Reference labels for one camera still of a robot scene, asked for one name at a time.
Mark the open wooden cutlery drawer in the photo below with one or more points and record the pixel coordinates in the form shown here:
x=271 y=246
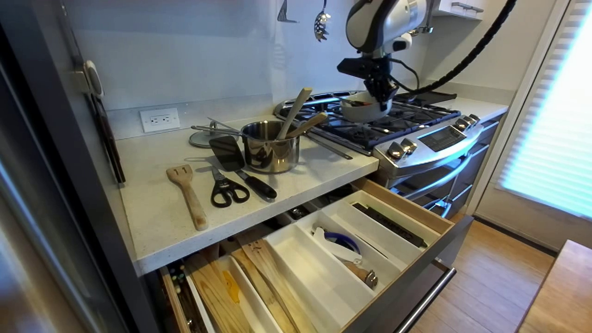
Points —
x=277 y=277

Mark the white and blue drawer utensil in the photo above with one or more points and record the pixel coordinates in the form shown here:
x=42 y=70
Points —
x=347 y=251

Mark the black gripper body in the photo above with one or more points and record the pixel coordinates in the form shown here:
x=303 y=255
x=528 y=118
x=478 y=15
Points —
x=375 y=74

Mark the glass pot lid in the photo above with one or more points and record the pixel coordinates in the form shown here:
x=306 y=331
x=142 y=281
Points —
x=205 y=133

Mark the black spatula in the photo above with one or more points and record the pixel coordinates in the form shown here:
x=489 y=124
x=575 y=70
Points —
x=232 y=159

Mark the long metal rod on counter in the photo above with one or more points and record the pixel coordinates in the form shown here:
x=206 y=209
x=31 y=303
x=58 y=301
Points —
x=328 y=146

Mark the wooden spoon in pot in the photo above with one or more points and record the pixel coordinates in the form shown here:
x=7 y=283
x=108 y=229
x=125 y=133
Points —
x=293 y=111

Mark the white wall power outlet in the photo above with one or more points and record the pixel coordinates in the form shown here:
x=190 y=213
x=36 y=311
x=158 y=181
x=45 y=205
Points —
x=160 y=118

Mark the black knife in drawer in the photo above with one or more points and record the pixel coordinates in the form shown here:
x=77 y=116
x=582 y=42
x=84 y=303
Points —
x=393 y=226

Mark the stainless steel gas stove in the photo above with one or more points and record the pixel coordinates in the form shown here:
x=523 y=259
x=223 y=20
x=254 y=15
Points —
x=430 y=146

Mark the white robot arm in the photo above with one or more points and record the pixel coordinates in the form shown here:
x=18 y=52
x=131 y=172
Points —
x=377 y=29

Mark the wooden slotted spatula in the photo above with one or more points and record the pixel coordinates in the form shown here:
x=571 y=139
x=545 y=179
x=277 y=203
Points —
x=182 y=176

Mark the black handled scissors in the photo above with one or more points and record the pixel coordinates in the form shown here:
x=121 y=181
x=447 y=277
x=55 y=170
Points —
x=225 y=190

